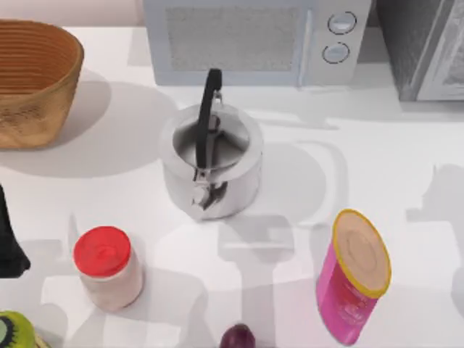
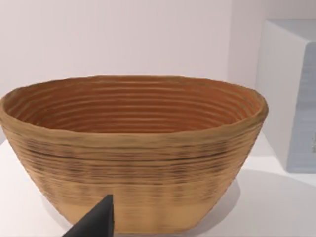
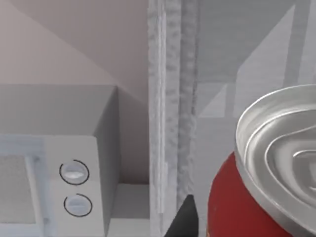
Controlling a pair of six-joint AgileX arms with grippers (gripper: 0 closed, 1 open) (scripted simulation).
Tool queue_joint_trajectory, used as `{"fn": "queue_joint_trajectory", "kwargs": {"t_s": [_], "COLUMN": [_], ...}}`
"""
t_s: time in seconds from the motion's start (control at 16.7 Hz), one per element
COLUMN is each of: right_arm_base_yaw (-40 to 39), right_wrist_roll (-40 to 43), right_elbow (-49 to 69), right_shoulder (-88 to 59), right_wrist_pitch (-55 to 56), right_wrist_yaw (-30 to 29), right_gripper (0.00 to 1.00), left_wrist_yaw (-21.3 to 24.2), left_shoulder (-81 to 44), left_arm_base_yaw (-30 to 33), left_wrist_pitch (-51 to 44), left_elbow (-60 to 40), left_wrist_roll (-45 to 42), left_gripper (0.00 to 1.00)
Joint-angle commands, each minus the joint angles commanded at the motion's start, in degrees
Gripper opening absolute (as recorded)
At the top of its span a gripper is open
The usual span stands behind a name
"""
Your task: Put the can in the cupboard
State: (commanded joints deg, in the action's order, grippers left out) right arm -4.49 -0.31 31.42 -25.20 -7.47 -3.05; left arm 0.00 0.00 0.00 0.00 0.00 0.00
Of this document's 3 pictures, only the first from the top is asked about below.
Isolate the jar with red lid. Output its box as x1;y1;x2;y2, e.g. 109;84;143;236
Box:
72;225;144;312

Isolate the silver kettle with black handle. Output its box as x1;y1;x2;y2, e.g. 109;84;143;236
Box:
158;68;264;222

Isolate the purple onion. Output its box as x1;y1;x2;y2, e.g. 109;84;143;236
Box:
220;323;257;348

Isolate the pale microwave oven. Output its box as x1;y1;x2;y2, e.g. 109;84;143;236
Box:
141;0;373;88

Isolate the microwave knob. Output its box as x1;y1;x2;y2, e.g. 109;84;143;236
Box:
327;10;357;34
321;41;351;65

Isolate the green kiwi half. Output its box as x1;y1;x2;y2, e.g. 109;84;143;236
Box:
0;310;37;348

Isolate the pink can with yellow rim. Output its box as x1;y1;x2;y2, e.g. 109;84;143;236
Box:
315;208;393;344

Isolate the microwave door handle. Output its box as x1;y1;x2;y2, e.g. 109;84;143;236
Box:
297;9;313;89

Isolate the brown woven basket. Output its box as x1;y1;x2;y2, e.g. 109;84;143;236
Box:
0;20;85;149

